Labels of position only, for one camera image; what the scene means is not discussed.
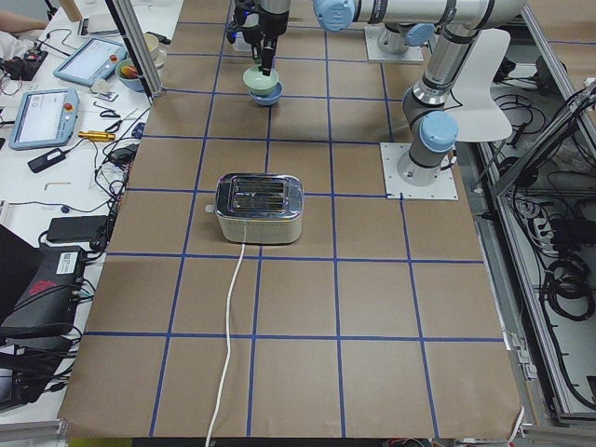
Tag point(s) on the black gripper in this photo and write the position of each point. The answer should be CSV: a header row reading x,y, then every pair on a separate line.
x,y
270,24

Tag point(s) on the green bowl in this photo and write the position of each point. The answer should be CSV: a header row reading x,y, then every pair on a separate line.
x,y
259,83

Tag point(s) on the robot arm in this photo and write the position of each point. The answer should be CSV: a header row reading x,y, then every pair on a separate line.
x,y
334,16
434,131

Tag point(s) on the beige bowl with lemon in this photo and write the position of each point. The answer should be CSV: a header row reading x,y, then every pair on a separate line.
x,y
151,41

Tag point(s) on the blue bowl with fruit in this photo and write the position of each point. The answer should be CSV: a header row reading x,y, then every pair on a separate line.
x,y
128,75

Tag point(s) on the clear plastic food container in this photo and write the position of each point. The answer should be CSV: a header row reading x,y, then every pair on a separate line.
x,y
240,45

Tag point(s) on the beige plate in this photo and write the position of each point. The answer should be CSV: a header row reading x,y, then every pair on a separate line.
x,y
159,57

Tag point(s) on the cream metal toaster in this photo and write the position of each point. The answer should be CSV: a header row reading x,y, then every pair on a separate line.
x,y
259,208

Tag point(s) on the far blue teach pendant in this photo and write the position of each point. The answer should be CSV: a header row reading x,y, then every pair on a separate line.
x,y
96,59

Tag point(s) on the blue teach pendant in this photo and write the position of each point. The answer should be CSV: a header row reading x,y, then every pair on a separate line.
x,y
45,118
96,59

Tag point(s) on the near blue teach pendant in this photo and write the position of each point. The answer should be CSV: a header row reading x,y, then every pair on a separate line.
x,y
45,118

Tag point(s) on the white chair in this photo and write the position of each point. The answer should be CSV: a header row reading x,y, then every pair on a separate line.
x,y
480,119

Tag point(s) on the black power adapter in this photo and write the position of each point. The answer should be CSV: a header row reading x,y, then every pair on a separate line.
x,y
47,160

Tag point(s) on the black computer box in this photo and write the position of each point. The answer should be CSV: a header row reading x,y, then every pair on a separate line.
x,y
48,304

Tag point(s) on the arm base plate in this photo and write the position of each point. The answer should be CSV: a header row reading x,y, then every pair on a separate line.
x,y
405,180
392,43

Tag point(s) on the aluminium frame post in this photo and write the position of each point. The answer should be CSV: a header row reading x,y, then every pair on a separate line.
x,y
125,19

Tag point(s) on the yellow handled screwdriver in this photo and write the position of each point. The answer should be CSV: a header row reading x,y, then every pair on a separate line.
x,y
97,136

